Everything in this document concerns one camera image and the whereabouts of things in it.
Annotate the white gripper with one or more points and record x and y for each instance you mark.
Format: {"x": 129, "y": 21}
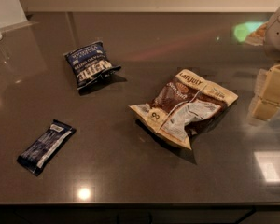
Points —
{"x": 278, "y": 34}

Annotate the brown chip bag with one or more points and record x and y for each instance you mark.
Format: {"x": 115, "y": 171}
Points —
{"x": 185, "y": 106}

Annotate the blue chip bag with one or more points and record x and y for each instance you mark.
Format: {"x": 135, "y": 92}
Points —
{"x": 90, "y": 63}

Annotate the dark blue snack bar wrapper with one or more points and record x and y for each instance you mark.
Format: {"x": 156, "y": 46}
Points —
{"x": 38, "y": 154}

